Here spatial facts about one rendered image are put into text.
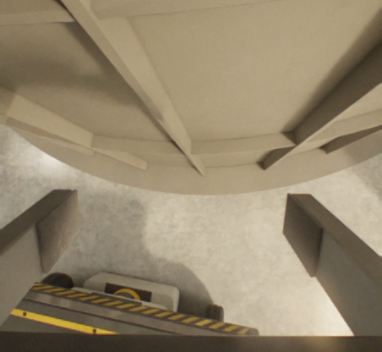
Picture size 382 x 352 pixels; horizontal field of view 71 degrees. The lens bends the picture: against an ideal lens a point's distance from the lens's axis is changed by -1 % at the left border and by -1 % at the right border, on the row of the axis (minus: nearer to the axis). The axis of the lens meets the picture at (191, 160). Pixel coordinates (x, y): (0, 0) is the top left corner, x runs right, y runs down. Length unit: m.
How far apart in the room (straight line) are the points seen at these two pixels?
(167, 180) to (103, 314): 0.42
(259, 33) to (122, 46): 0.09
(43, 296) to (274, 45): 0.65
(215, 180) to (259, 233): 0.21
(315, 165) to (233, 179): 0.25
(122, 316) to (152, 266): 0.32
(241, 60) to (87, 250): 0.87
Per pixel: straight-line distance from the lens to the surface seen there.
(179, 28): 0.19
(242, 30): 0.20
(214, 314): 0.81
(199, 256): 0.90
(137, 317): 0.63
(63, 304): 0.69
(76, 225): 0.17
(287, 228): 0.17
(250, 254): 0.90
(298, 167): 0.90
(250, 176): 0.87
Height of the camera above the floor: 0.88
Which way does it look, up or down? 79 degrees down
